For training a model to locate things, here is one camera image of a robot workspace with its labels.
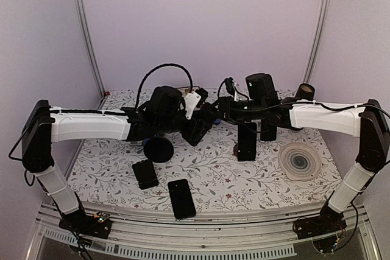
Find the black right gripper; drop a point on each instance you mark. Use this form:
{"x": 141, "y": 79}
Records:
{"x": 228, "y": 110}

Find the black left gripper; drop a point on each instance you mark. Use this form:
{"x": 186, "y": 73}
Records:
{"x": 195, "y": 133}

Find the round wooden base phone stand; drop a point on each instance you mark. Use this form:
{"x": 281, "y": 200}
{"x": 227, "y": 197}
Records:
{"x": 235, "y": 150}

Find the black gooseneck round-base phone stand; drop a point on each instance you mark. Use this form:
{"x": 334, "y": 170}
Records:
{"x": 159, "y": 150}

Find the black wedge phone stand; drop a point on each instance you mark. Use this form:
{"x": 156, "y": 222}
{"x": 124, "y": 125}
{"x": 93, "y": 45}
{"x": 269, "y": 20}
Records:
{"x": 145, "y": 174}

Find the black phone front edge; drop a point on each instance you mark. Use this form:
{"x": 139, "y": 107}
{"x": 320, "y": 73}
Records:
{"x": 181, "y": 199}

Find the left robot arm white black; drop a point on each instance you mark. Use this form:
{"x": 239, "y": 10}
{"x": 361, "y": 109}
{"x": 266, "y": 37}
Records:
{"x": 167, "y": 111}

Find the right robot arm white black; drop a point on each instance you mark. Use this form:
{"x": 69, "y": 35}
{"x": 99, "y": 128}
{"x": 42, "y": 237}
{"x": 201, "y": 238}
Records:
{"x": 365, "y": 121}

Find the dark brown cylinder cup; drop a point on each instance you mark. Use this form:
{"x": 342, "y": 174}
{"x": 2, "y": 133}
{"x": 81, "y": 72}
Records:
{"x": 305, "y": 91}

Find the round swirl ceramic plate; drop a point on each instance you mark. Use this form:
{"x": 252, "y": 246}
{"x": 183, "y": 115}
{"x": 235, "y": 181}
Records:
{"x": 299, "y": 161}

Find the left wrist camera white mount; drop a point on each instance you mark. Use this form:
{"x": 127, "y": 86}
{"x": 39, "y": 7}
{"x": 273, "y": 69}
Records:
{"x": 194, "y": 100}

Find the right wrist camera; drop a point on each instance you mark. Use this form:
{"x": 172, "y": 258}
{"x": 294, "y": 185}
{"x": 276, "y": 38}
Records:
{"x": 232, "y": 88}

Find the aluminium front rail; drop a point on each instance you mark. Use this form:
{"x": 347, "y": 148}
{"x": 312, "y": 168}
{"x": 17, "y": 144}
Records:
{"x": 255, "y": 234}

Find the right aluminium frame post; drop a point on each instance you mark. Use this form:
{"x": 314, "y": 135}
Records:
{"x": 320, "y": 26}

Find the aluminium frame post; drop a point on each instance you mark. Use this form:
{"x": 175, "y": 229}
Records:
{"x": 87, "y": 39}
{"x": 320, "y": 26}

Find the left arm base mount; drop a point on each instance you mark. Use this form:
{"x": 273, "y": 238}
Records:
{"x": 79, "y": 222}

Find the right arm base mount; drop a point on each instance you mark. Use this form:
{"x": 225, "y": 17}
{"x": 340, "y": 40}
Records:
{"x": 320, "y": 228}

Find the left aluminium frame post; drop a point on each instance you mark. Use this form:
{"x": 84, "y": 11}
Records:
{"x": 87, "y": 39}

